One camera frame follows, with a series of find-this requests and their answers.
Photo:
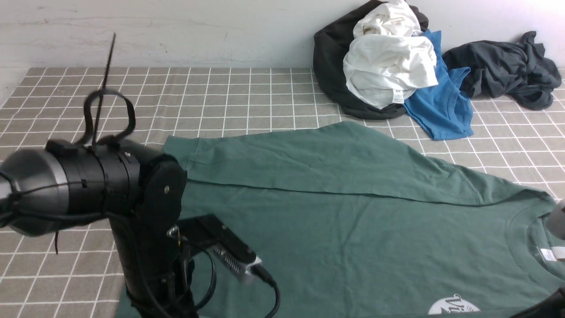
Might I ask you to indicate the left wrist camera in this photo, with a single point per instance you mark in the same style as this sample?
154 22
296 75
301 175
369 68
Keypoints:
211 234

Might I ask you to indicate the dark grey crumpled garment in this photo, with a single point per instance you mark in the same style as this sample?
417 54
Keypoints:
519 70

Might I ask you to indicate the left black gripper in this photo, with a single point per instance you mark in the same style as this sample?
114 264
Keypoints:
157 270

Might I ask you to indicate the grey checkered tablecloth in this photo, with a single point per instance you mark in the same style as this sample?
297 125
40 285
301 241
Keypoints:
84 280

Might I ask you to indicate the white crumpled garment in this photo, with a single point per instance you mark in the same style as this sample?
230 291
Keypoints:
389 58

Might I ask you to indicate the blue t-shirt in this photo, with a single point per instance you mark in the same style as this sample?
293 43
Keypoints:
443 111

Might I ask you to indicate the black garment in pile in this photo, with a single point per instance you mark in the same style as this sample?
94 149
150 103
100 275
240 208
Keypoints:
331 44

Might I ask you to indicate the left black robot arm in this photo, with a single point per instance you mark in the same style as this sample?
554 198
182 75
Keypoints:
137 189

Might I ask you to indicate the green long sleeve shirt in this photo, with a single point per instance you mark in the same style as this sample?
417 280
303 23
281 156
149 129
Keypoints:
352 223

